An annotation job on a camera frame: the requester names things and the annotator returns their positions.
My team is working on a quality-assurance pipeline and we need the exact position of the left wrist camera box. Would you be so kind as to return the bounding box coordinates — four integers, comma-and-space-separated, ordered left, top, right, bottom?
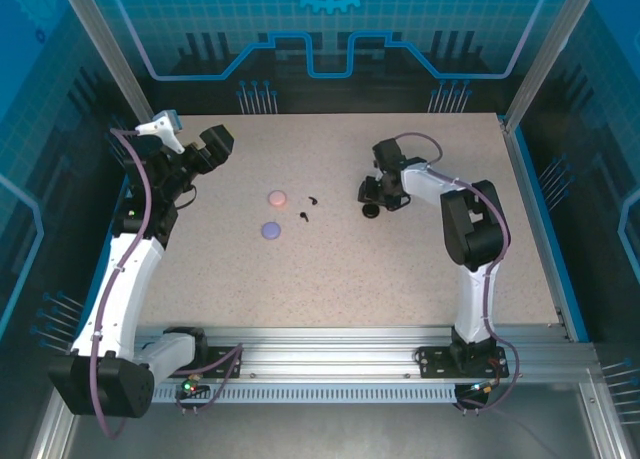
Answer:
137, 109, 185, 155

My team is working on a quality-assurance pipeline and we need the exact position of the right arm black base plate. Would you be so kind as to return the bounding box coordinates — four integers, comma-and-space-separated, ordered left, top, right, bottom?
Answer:
417, 346, 511, 379

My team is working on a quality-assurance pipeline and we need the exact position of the slotted grey cable duct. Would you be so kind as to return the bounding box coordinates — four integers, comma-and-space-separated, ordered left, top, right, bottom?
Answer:
149, 384, 459, 404

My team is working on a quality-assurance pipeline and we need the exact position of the left aluminium frame post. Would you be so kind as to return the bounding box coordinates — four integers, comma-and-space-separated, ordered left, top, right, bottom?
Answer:
54, 0, 164, 133

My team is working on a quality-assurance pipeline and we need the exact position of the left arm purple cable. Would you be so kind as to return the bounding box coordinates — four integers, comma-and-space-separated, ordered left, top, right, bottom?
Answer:
91, 127, 245, 440

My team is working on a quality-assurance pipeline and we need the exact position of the aluminium mounting rail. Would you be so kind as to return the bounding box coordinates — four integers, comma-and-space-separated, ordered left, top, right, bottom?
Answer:
132, 327, 601, 380

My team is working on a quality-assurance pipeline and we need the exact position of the right table side rail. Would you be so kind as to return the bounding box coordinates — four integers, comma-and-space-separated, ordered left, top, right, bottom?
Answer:
499, 118, 591, 343

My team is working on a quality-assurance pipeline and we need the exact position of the left connector board with leds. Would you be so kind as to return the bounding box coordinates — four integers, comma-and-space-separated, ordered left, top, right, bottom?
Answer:
182, 375, 209, 398

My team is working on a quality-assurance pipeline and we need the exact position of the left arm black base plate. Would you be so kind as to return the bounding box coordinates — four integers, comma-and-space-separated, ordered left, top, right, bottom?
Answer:
198, 345, 245, 379

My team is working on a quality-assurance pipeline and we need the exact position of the aluminium frame post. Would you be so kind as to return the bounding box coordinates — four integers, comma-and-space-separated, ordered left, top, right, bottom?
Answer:
504, 0, 601, 133
54, 0, 164, 133

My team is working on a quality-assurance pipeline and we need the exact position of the right aluminium frame post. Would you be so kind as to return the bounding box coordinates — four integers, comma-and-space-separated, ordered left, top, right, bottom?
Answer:
504, 0, 601, 133

